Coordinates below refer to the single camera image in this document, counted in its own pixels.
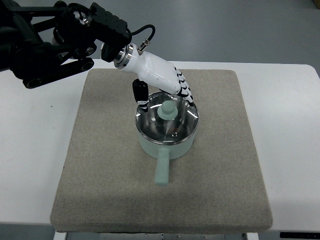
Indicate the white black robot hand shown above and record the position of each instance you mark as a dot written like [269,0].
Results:
[153,71]

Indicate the glass lid with green knob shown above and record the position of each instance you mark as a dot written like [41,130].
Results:
[169,120]

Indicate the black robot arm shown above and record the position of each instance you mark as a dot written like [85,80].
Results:
[41,45]

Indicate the mint green saucepan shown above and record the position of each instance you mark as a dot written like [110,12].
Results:
[168,145]

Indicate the grey felt mat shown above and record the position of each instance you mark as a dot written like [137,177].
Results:
[108,185]

